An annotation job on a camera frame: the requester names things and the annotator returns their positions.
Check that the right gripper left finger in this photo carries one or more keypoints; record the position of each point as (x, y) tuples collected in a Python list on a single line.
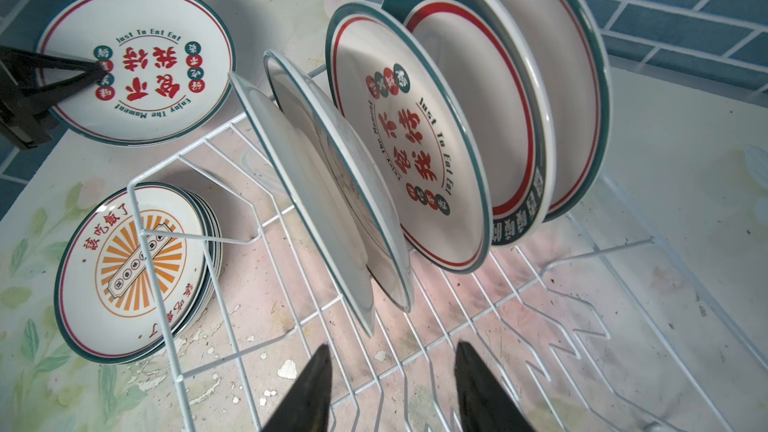
[(306, 406)]

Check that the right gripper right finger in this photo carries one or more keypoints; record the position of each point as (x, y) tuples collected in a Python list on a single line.
[(483, 403)]

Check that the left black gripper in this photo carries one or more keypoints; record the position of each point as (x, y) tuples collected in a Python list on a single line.
[(34, 82)]

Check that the large red-lettered plate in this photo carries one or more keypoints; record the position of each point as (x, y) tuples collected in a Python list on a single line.
[(166, 63), (572, 59), (394, 96)]

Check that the white wire dish rack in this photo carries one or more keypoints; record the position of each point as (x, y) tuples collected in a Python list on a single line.
[(644, 308)]

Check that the small orange sunburst plate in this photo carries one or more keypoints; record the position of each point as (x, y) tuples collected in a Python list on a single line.
[(104, 302)]

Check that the large cloud-motif plate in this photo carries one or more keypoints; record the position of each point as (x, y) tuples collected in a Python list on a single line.
[(356, 184)]

